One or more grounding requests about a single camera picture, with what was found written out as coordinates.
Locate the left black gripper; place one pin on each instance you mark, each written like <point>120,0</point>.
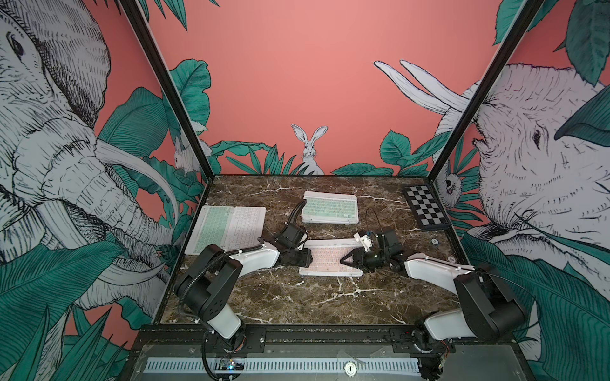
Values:
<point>306,259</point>

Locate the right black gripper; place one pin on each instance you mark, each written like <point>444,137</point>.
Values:
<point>360,256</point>

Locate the pink keyboard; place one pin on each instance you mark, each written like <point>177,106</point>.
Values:
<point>326,256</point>

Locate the green keyboard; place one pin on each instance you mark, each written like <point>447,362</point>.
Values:
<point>211,227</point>
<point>327,208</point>

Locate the white keyboard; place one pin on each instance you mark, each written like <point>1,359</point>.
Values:
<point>244,227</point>

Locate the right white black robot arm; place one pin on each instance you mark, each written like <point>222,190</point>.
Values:
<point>488,307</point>

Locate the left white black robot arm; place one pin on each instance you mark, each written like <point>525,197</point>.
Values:
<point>204,289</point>

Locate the black white checkerboard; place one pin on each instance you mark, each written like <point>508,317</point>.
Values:
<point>429,214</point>

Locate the round silver lock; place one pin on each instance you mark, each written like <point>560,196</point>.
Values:
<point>350,369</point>

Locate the small electronics board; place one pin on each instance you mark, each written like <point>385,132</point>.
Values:
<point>231,365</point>

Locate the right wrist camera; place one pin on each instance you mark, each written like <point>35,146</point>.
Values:
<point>386,238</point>

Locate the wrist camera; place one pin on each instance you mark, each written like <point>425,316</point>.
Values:
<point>292,236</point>
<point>386,238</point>

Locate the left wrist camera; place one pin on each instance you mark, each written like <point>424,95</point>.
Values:
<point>292,236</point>

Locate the black front mounting rail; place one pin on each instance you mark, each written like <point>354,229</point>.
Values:
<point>256,338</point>

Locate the white slotted cable duct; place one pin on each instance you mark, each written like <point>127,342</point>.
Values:
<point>285,365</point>

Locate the right black frame post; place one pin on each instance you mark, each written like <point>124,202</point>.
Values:
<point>513,37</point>

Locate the black frame post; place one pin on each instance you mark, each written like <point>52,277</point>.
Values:
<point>513,37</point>
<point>142,31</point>

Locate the left black frame post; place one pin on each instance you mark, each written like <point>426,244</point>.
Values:
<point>142,31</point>

